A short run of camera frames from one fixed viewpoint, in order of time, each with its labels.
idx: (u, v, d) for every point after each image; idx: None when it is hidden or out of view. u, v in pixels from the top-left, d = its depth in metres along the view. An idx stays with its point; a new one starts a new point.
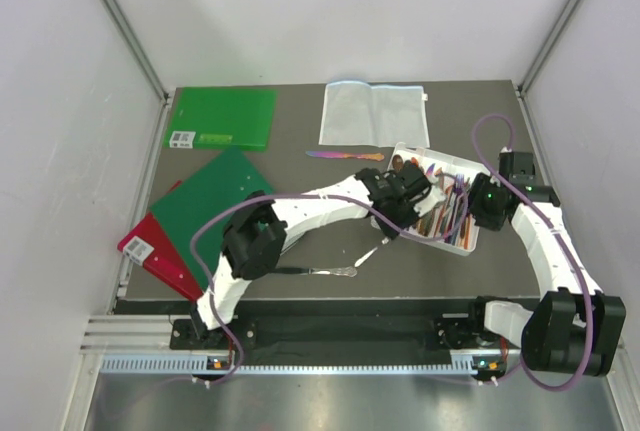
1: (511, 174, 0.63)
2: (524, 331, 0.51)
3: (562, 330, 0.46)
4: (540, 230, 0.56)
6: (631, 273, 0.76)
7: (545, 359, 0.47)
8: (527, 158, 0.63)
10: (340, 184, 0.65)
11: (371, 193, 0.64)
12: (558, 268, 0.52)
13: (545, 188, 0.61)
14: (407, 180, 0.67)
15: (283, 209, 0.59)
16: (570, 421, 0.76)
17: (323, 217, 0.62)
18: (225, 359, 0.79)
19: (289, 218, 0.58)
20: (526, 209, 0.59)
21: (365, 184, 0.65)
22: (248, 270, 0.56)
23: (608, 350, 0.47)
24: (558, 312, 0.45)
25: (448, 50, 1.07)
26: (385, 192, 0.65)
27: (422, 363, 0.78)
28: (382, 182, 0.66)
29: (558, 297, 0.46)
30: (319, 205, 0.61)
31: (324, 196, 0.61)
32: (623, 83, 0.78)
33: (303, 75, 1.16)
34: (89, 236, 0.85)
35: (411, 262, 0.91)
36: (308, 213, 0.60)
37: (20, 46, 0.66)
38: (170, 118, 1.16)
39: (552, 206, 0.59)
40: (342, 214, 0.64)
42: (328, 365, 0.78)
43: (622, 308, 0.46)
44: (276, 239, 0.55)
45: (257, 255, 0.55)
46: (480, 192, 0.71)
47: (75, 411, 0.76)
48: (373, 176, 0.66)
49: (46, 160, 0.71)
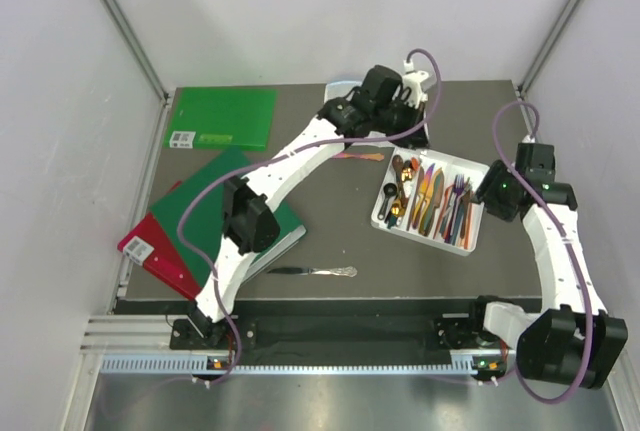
1: (529, 167, 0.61)
2: (521, 338, 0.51)
3: (559, 347, 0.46)
4: (550, 238, 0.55)
6: (632, 273, 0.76)
7: (538, 370, 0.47)
8: (547, 152, 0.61)
10: (306, 132, 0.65)
11: (338, 126, 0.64)
12: (563, 283, 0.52)
13: (563, 186, 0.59)
14: (371, 92, 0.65)
15: (260, 181, 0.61)
16: (571, 421, 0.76)
17: (301, 171, 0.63)
18: (225, 359, 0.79)
19: (269, 189, 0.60)
20: (538, 210, 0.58)
21: (330, 119, 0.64)
22: (255, 244, 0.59)
23: (603, 367, 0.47)
24: (557, 330, 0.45)
25: (448, 50, 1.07)
26: (354, 118, 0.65)
27: (422, 363, 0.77)
28: (346, 109, 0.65)
29: (559, 314, 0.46)
30: (291, 164, 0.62)
31: (292, 154, 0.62)
32: (623, 82, 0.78)
33: (303, 75, 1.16)
34: (89, 235, 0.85)
35: (411, 262, 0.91)
36: (284, 176, 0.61)
37: (20, 46, 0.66)
38: (170, 118, 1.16)
39: (568, 209, 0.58)
40: (320, 156, 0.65)
42: (328, 365, 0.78)
43: (624, 331, 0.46)
44: (264, 212, 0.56)
45: (254, 234, 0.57)
46: (496, 182, 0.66)
47: (76, 411, 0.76)
48: (335, 108, 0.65)
49: (46, 160, 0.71)
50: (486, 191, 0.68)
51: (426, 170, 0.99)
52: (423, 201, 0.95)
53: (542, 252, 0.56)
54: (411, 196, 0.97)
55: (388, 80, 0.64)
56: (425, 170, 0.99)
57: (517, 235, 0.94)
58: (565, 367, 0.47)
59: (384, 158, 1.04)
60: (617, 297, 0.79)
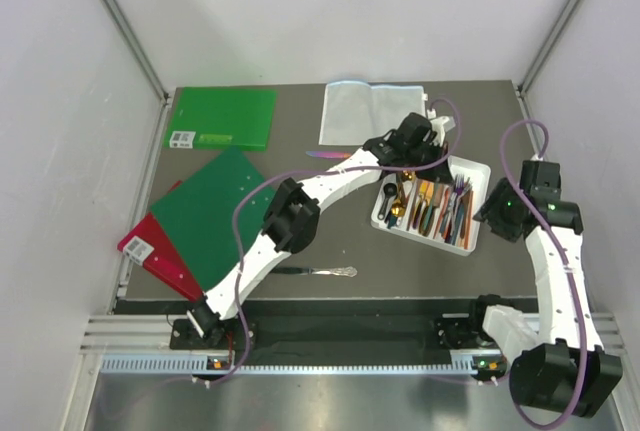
1: (535, 185, 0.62)
2: (515, 363, 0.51)
3: (552, 381, 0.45)
4: (552, 266, 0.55)
6: (633, 273, 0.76)
7: (529, 397, 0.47)
8: (552, 171, 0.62)
10: (352, 158, 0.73)
11: (380, 159, 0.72)
12: (560, 315, 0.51)
13: (569, 206, 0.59)
14: (406, 135, 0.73)
15: (312, 187, 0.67)
16: (571, 421, 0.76)
17: (347, 188, 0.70)
18: (225, 359, 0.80)
19: (319, 195, 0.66)
20: (542, 232, 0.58)
21: (373, 153, 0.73)
22: (296, 242, 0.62)
23: (596, 399, 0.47)
24: (551, 365, 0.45)
25: (448, 50, 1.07)
26: (391, 156, 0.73)
27: (423, 363, 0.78)
28: (386, 148, 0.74)
29: (553, 348, 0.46)
30: (340, 179, 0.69)
31: (342, 171, 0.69)
32: (623, 83, 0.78)
33: (303, 75, 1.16)
34: (90, 236, 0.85)
35: (412, 261, 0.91)
36: (333, 188, 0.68)
37: (20, 47, 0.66)
38: (170, 118, 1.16)
39: (571, 233, 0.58)
40: (362, 180, 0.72)
42: (328, 365, 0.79)
43: (619, 370, 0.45)
44: (314, 214, 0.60)
45: (299, 232, 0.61)
46: (500, 201, 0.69)
47: (76, 410, 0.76)
48: (378, 145, 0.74)
49: (46, 160, 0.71)
50: (490, 208, 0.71)
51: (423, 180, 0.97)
52: (423, 201, 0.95)
53: (543, 281, 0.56)
54: (411, 195, 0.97)
55: (420, 126, 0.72)
56: None
57: None
58: (557, 397, 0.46)
59: None
60: (616, 297, 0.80)
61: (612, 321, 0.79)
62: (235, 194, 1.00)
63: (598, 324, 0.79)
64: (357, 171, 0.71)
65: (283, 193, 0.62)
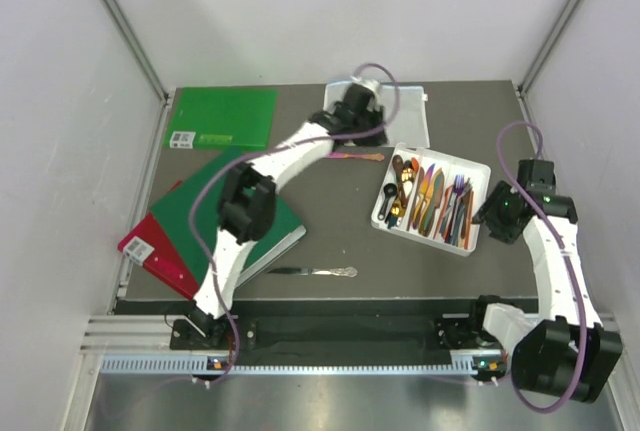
1: (530, 183, 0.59)
2: (516, 349, 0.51)
3: (552, 359, 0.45)
4: (549, 250, 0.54)
6: (632, 272, 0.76)
7: (530, 380, 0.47)
8: (548, 168, 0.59)
10: (300, 129, 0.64)
11: (331, 131, 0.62)
12: (559, 296, 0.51)
13: (564, 200, 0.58)
14: (352, 101, 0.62)
15: (263, 166, 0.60)
16: (571, 421, 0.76)
17: (300, 163, 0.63)
18: (225, 359, 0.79)
19: (273, 174, 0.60)
20: (539, 222, 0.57)
21: (321, 126, 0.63)
22: (254, 229, 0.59)
23: (598, 380, 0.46)
24: (551, 342, 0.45)
25: (448, 50, 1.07)
26: (343, 127, 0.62)
27: (422, 364, 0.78)
28: (335, 118, 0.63)
29: (553, 326, 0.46)
30: (292, 154, 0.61)
31: (293, 145, 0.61)
32: (623, 83, 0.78)
33: (303, 75, 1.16)
34: (90, 236, 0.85)
35: (413, 262, 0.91)
36: (287, 165, 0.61)
37: (20, 47, 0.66)
38: (170, 118, 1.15)
39: (567, 222, 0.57)
40: (316, 153, 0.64)
42: (328, 365, 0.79)
43: (620, 346, 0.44)
44: (270, 194, 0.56)
45: (257, 214, 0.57)
46: (497, 203, 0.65)
47: (76, 410, 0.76)
48: (324, 116, 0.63)
49: (46, 160, 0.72)
50: (487, 211, 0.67)
51: (426, 170, 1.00)
52: (423, 201, 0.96)
53: (540, 265, 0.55)
54: (411, 195, 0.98)
55: (365, 92, 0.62)
56: (426, 170, 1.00)
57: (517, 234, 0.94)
58: (557, 379, 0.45)
59: (384, 158, 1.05)
60: (617, 297, 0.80)
61: (612, 321, 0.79)
62: None
63: None
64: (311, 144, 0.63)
65: (232, 179, 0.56)
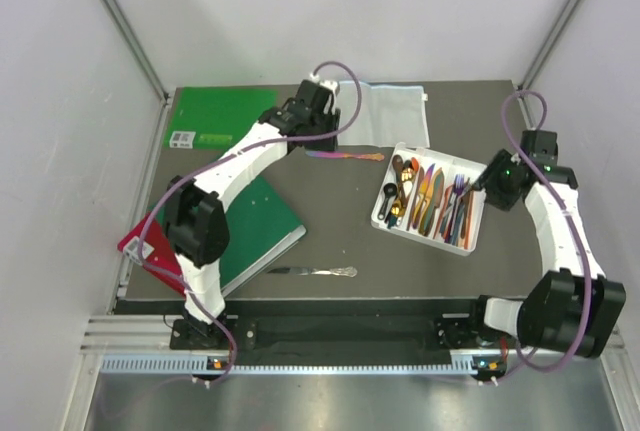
1: (532, 152, 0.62)
2: (525, 306, 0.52)
3: (557, 310, 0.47)
4: (550, 210, 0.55)
6: (632, 273, 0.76)
7: (538, 335, 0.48)
8: (548, 138, 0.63)
10: (249, 135, 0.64)
11: (282, 128, 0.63)
12: (563, 250, 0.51)
13: (564, 169, 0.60)
14: (307, 98, 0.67)
15: (208, 181, 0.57)
16: (571, 421, 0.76)
17: (250, 170, 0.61)
18: (225, 359, 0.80)
19: (218, 187, 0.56)
20: (541, 188, 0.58)
21: (272, 124, 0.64)
22: (207, 250, 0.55)
23: (604, 330, 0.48)
24: (557, 292, 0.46)
25: (448, 49, 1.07)
26: (293, 123, 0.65)
27: (422, 364, 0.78)
28: (286, 115, 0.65)
29: (558, 277, 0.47)
30: (237, 163, 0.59)
31: (239, 152, 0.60)
32: (623, 83, 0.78)
33: (303, 75, 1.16)
34: (90, 236, 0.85)
35: (413, 261, 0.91)
36: (233, 176, 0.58)
37: (20, 47, 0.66)
38: (170, 118, 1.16)
39: (568, 188, 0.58)
40: (266, 158, 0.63)
42: (328, 365, 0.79)
43: (623, 296, 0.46)
44: (214, 212, 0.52)
45: (205, 235, 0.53)
46: (498, 170, 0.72)
47: (76, 410, 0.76)
48: (275, 114, 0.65)
49: (46, 160, 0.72)
50: (488, 177, 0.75)
51: (426, 170, 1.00)
52: (423, 201, 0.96)
53: (543, 227, 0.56)
54: (411, 195, 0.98)
55: (321, 89, 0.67)
56: (426, 170, 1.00)
57: (518, 234, 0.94)
58: (564, 333, 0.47)
59: (384, 158, 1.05)
60: None
61: None
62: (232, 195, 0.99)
63: None
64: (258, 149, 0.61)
65: (174, 198, 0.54)
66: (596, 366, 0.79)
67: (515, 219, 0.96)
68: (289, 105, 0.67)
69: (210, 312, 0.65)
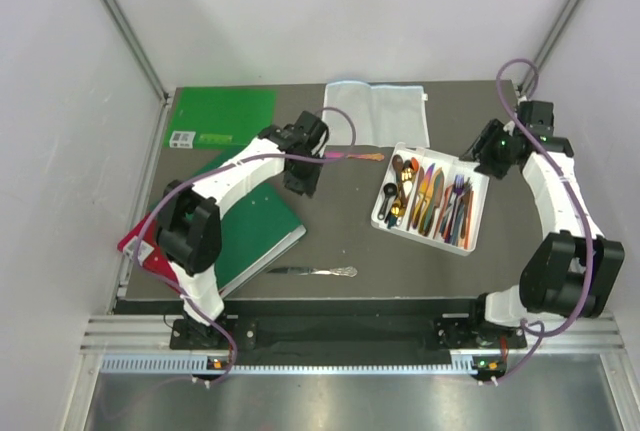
1: (529, 124, 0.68)
2: (526, 275, 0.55)
3: (558, 271, 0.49)
4: (549, 178, 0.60)
6: (631, 272, 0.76)
7: (540, 298, 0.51)
8: (545, 109, 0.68)
10: (248, 147, 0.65)
11: (280, 144, 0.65)
12: (562, 213, 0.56)
13: (559, 139, 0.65)
14: (307, 127, 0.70)
15: (205, 188, 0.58)
16: (570, 421, 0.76)
17: (246, 182, 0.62)
18: (225, 359, 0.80)
19: (216, 193, 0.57)
20: (538, 158, 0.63)
21: (271, 140, 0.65)
22: (199, 258, 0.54)
23: (603, 290, 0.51)
24: (558, 252, 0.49)
25: (448, 49, 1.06)
26: (292, 141, 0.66)
27: (422, 364, 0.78)
28: (285, 134, 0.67)
29: (559, 238, 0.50)
30: (237, 172, 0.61)
31: (239, 162, 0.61)
32: (623, 83, 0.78)
33: (303, 75, 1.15)
34: (90, 235, 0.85)
35: (413, 261, 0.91)
36: (232, 183, 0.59)
37: (20, 46, 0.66)
38: (170, 118, 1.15)
39: (565, 156, 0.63)
40: (263, 171, 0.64)
42: (328, 365, 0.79)
43: (621, 252, 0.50)
44: (210, 216, 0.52)
45: (198, 241, 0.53)
46: (490, 141, 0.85)
47: (76, 411, 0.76)
48: (275, 131, 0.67)
49: (46, 160, 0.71)
50: (482, 148, 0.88)
51: (426, 170, 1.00)
52: (423, 201, 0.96)
53: (542, 194, 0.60)
54: (411, 195, 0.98)
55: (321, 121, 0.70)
56: (426, 170, 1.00)
57: (517, 234, 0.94)
58: (565, 294, 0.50)
59: (384, 158, 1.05)
60: (616, 297, 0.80)
61: (612, 321, 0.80)
62: None
63: (597, 325, 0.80)
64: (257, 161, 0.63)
65: (172, 202, 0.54)
66: (596, 366, 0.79)
67: (515, 219, 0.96)
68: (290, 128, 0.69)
69: (207, 314, 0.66)
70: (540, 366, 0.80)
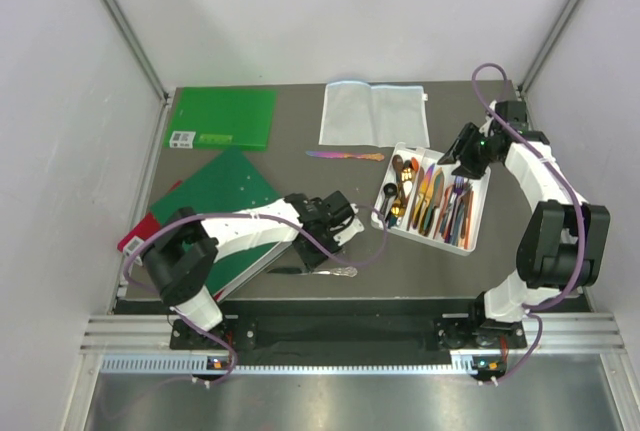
1: (507, 121, 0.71)
2: (521, 251, 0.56)
3: (550, 239, 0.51)
4: (531, 160, 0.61)
6: (631, 273, 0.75)
7: (538, 269, 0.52)
8: (520, 108, 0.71)
10: (270, 206, 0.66)
11: (301, 215, 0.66)
12: (548, 188, 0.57)
13: (535, 132, 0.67)
14: (335, 206, 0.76)
15: (213, 226, 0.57)
16: (570, 421, 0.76)
17: (256, 236, 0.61)
18: (225, 359, 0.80)
19: (220, 236, 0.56)
20: (518, 147, 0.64)
21: (295, 208, 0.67)
22: (176, 292, 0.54)
23: (597, 255, 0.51)
24: (549, 219, 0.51)
25: (449, 50, 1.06)
26: (313, 215, 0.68)
27: (422, 363, 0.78)
28: (311, 206, 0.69)
29: (548, 206, 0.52)
30: (250, 224, 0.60)
31: (256, 216, 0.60)
32: (622, 84, 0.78)
33: (302, 75, 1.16)
34: (90, 236, 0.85)
35: (413, 261, 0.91)
36: (240, 232, 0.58)
37: (19, 47, 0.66)
38: (169, 118, 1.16)
39: (542, 144, 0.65)
40: (273, 233, 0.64)
42: (328, 365, 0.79)
43: (607, 215, 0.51)
44: (207, 257, 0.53)
45: (183, 276, 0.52)
46: (469, 143, 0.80)
47: (76, 411, 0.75)
48: (302, 201, 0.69)
49: (46, 160, 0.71)
50: (461, 153, 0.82)
51: (426, 170, 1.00)
52: (423, 201, 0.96)
53: (526, 176, 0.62)
54: (411, 195, 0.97)
55: (349, 209, 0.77)
56: (426, 170, 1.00)
57: (518, 235, 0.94)
58: (562, 263, 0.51)
59: (384, 158, 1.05)
60: (616, 297, 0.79)
61: (611, 321, 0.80)
62: (235, 194, 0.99)
63: (597, 325, 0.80)
64: (272, 222, 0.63)
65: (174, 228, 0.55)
66: (596, 366, 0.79)
67: (515, 220, 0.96)
68: (316, 204, 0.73)
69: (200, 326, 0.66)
70: (540, 367, 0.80)
